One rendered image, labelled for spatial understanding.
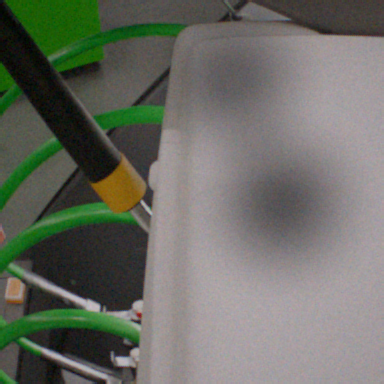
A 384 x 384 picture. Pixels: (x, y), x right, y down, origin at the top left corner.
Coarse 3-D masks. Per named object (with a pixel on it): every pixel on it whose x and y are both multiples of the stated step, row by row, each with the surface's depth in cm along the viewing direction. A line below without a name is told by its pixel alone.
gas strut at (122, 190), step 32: (0, 0) 28; (0, 32) 29; (32, 64) 30; (32, 96) 31; (64, 96) 31; (64, 128) 32; (96, 128) 33; (96, 160) 33; (96, 192) 34; (128, 192) 34
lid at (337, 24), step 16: (256, 0) 25; (272, 0) 24; (288, 0) 24; (304, 0) 24; (320, 0) 24; (336, 0) 24; (352, 0) 24; (368, 0) 24; (288, 16) 25; (304, 16) 25; (320, 16) 25; (336, 16) 25; (352, 16) 25; (368, 16) 25; (320, 32) 25; (336, 32) 25; (352, 32) 25; (368, 32) 25
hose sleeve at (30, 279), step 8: (24, 272) 78; (32, 272) 79; (24, 280) 78; (32, 280) 78; (40, 280) 79; (48, 280) 80; (32, 288) 79; (40, 288) 79; (48, 288) 79; (56, 288) 79; (48, 296) 79; (56, 296) 79; (64, 296) 79; (72, 296) 80; (80, 296) 81; (64, 304) 80; (72, 304) 80; (80, 304) 80
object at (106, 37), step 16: (112, 32) 63; (128, 32) 63; (144, 32) 63; (160, 32) 63; (176, 32) 63; (64, 48) 64; (80, 48) 64; (16, 96) 66; (0, 112) 67; (16, 272) 78
